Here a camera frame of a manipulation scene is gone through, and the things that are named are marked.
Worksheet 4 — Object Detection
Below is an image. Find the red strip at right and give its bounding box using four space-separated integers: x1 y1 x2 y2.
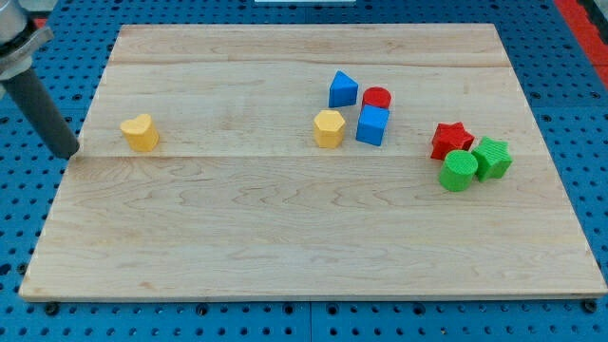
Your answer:
554 0 607 86

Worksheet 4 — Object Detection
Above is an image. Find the green cylinder block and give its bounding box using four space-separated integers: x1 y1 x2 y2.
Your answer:
439 150 478 192

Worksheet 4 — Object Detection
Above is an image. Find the light wooden board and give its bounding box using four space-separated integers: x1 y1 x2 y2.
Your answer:
19 24 607 303

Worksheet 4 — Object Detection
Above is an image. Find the red star block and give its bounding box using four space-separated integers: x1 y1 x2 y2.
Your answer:
430 122 475 161

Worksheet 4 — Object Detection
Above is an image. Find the yellow heart block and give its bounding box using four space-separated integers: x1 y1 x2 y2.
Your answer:
120 114 160 152

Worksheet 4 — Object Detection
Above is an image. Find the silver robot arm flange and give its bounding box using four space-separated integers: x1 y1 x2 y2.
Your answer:
1 0 54 95

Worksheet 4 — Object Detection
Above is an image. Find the red cylinder block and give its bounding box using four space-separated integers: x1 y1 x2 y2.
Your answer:
362 86 392 109

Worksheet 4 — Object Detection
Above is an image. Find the yellow hexagon block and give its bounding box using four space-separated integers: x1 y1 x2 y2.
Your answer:
313 109 346 148

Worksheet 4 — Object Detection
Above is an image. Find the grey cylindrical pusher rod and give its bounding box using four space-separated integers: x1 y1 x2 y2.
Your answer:
1 68 80 160

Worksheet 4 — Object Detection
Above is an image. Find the blue triangle block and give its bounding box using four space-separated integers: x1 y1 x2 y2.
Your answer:
328 70 359 107

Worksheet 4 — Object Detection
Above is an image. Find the green star block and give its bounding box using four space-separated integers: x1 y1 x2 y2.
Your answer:
471 136 513 182

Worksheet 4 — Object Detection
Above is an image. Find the blue cube block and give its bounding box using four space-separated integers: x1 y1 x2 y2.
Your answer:
355 104 390 146

